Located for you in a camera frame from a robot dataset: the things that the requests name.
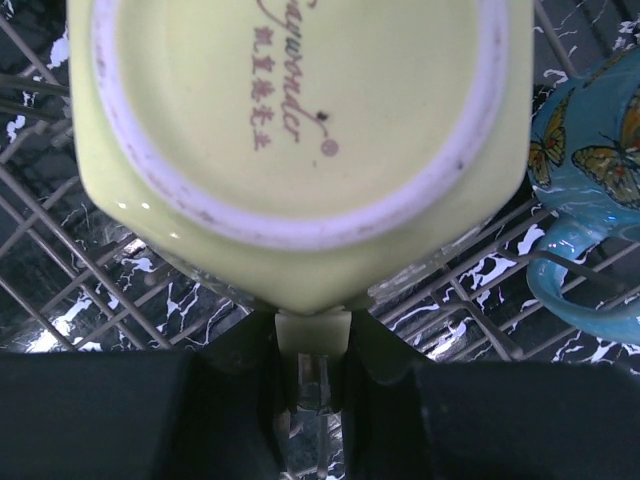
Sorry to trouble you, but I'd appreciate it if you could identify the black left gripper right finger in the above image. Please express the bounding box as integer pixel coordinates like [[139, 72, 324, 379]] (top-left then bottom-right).
[[342, 311, 639, 479]]

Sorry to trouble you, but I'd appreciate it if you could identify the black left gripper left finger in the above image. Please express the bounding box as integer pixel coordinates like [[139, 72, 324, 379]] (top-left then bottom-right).
[[1, 319, 280, 479]]

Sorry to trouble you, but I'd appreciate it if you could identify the paper cup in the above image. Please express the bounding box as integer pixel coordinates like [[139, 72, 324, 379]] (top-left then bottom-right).
[[64, 0, 534, 354]]

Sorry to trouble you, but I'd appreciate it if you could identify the blue butterfly mug orange inside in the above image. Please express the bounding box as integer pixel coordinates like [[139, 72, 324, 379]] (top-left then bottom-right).
[[526, 47, 639, 344]]

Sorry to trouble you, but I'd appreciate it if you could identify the black marble pattern mat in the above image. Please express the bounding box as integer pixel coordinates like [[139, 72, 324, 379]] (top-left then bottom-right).
[[1, 1, 639, 371]]

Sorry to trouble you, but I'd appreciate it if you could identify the grey wire dish rack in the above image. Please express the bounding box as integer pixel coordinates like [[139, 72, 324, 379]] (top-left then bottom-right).
[[1, 1, 639, 479]]

